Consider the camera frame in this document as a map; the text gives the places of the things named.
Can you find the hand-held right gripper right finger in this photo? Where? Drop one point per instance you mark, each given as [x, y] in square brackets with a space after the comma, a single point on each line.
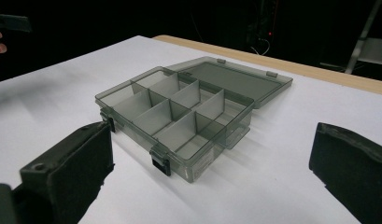
[353, 165]

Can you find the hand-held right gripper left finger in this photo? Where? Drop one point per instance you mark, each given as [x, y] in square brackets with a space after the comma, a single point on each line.
[75, 174]

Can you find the grey transparent compartment box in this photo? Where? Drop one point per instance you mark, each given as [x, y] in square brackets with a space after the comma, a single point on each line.
[185, 115]

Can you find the metal stand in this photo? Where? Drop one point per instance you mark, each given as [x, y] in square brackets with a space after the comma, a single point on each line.
[364, 40]

